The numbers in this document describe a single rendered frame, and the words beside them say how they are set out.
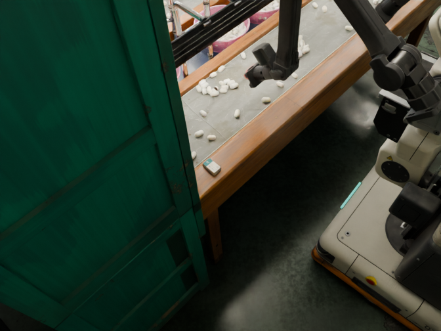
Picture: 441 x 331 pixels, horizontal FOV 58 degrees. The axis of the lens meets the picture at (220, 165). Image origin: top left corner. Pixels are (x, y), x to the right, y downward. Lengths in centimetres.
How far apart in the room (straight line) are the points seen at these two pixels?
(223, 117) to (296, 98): 31
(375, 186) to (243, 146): 81
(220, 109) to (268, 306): 98
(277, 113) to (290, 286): 89
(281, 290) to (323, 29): 126
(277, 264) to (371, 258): 48
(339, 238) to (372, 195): 29
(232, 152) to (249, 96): 31
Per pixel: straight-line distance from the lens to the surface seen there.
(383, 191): 205
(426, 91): 111
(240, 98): 166
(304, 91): 167
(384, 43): 109
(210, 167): 141
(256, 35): 191
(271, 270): 207
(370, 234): 192
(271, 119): 156
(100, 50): 71
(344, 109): 268
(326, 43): 194
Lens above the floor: 197
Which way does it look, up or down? 57 degrees down
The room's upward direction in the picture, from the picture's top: 5 degrees counter-clockwise
